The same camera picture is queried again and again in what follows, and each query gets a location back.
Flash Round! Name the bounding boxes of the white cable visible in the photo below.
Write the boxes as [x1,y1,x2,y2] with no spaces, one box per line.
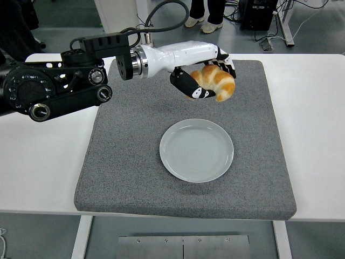
[0,229,8,259]

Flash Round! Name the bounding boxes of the light grey round plate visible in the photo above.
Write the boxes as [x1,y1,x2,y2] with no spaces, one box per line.
[158,118,234,184]

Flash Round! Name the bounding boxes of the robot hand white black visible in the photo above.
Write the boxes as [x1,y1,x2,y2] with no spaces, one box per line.
[145,40,237,101]

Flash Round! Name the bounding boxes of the person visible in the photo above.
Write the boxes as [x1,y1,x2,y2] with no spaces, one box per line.
[184,0,226,35]

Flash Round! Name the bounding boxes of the black computer box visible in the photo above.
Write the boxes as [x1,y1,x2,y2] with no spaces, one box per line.
[239,0,278,31]

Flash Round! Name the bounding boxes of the white cabinet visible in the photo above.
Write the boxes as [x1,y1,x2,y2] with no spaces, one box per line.
[93,0,154,45]

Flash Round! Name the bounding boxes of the black floor cable bundle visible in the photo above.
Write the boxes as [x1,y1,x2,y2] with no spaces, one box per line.
[223,0,242,22]

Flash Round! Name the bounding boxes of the thin black looped cable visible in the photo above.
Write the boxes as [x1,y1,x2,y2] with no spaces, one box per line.
[135,13,154,30]

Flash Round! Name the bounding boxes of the grey speckled mat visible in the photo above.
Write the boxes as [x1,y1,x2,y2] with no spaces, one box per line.
[73,58,298,220]

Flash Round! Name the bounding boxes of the golden croissant bread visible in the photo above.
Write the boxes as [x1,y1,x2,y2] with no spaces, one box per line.
[188,64,236,103]

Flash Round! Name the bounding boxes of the white table leg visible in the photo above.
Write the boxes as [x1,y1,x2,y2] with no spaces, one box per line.
[71,215,94,259]
[272,220,293,259]

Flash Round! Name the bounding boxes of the grey foot pedal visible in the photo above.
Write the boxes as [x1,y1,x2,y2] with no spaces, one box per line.
[258,37,275,51]

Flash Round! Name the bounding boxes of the white desk leg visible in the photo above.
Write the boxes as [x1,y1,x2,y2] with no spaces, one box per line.
[274,0,294,47]

